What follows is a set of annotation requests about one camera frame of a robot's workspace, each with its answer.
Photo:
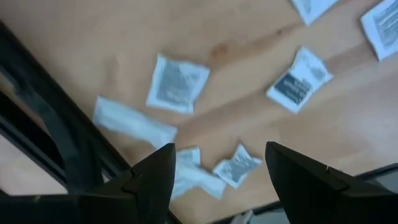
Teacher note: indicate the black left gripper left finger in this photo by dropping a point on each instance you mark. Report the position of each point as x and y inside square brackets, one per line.
[149, 193]

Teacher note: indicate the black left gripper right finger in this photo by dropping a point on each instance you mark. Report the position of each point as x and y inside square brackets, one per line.
[311, 193]

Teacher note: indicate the plain white pad packet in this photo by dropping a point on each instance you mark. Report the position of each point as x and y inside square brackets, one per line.
[133, 123]
[199, 183]

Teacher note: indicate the white packet with grey print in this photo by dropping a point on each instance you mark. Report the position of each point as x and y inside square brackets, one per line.
[311, 11]
[236, 166]
[177, 84]
[295, 87]
[384, 28]
[189, 157]

